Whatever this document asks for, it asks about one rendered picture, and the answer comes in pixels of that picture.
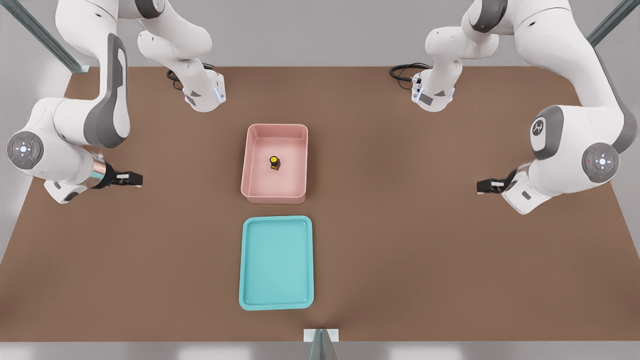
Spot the pink plastic box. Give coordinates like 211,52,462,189
241,123,309,206

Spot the pale blue-green tray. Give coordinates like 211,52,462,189
238,215,315,311

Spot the black cable loop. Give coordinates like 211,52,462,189
166,62,216,92
389,62,432,91

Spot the silver frame post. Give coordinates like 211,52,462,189
303,328,340,360
586,0,640,47
0,0,91,74

